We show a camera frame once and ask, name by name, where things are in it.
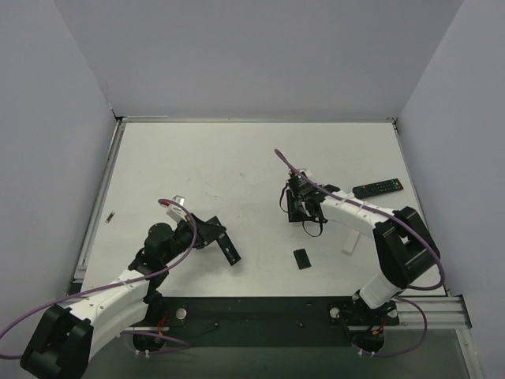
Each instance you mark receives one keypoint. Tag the black battery cover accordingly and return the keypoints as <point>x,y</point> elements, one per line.
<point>302,259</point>

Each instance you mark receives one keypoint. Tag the slim black remote control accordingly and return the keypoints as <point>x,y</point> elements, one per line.
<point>224,244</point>

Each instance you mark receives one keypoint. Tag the wide black remote control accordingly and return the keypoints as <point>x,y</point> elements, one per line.
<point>377,189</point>

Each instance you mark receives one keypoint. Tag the AAA battery pair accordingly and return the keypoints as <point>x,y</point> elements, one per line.
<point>110,217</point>

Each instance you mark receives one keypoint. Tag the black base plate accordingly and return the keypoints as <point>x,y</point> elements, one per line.
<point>320,321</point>

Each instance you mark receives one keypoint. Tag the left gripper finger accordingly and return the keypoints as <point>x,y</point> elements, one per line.
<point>212,225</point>
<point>209,235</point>

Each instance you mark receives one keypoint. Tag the white remote control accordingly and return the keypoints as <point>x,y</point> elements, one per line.
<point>350,242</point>

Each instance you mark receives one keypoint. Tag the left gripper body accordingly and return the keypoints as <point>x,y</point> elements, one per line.
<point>211,233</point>

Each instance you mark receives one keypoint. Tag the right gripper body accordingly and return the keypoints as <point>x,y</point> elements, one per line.
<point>296,208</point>

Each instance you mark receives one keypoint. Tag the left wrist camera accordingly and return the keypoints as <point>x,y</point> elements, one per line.
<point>173,208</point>

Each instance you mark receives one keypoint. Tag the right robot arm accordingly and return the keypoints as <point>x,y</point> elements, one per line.
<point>404,246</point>

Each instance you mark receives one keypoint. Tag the aluminium frame rail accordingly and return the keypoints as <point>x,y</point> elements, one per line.
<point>435,312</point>

